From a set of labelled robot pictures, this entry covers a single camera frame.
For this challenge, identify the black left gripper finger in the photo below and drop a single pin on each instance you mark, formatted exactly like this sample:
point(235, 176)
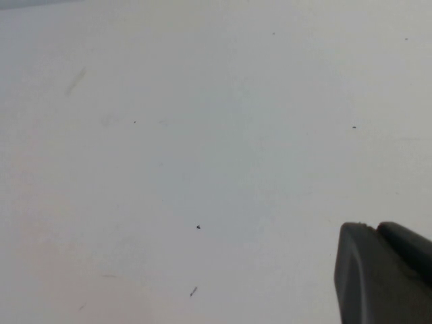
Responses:
point(378, 276)

